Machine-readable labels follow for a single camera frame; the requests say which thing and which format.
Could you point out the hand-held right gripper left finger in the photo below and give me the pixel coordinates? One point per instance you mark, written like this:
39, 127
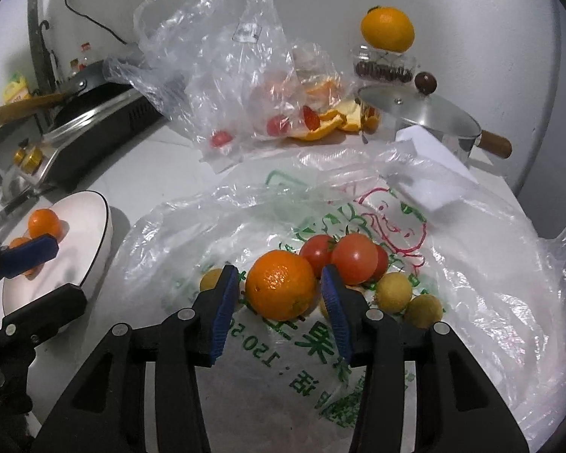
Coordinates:
224, 311

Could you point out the white plate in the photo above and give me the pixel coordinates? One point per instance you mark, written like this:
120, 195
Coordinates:
85, 226

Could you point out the kitchen knife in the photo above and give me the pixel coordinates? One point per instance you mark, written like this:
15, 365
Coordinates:
9, 207

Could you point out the clear plastic bag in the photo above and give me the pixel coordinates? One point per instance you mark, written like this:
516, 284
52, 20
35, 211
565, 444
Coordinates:
207, 56

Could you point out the red cap bottle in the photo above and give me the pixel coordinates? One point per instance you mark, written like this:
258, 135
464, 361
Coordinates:
84, 54

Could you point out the black umbrella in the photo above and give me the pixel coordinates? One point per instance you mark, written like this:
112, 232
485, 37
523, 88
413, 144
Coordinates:
47, 56

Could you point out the orange peel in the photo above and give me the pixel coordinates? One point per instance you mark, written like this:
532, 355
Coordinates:
330, 122

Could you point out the large orange with leaf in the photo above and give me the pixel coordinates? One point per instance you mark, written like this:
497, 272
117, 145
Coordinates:
387, 28

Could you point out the yellow detergent bottle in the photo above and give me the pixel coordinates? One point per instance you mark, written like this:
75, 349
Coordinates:
16, 89

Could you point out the induction cooker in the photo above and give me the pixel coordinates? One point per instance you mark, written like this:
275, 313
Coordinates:
99, 137

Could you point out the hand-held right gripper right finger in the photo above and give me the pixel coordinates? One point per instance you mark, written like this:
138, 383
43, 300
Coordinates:
335, 311

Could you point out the white folded paper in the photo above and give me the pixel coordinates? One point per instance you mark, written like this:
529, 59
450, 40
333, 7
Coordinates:
429, 151

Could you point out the clear box of dark fruit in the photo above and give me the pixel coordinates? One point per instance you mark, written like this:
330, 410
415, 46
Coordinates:
382, 68

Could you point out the printed plastic bag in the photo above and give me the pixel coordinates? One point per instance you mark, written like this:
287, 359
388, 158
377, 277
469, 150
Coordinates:
273, 212

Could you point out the grey pipe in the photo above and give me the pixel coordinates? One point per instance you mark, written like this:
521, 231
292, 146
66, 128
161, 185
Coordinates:
37, 33

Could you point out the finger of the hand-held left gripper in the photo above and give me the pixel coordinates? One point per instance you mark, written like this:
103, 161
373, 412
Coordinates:
52, 304
28, 255

